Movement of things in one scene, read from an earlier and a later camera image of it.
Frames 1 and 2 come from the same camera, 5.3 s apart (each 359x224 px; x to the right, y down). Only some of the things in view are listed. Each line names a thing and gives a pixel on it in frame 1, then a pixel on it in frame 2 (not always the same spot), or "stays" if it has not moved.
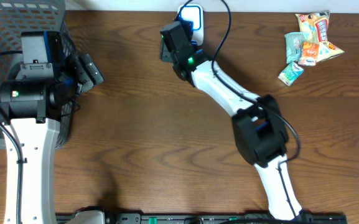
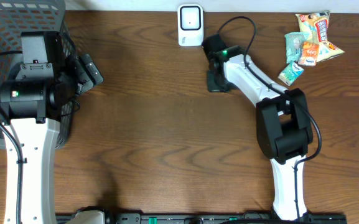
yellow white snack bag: (316, 24) stays
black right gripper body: (165, 55) → (217, 82)
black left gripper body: (89, 72) stays
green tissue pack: (290, 73) stays
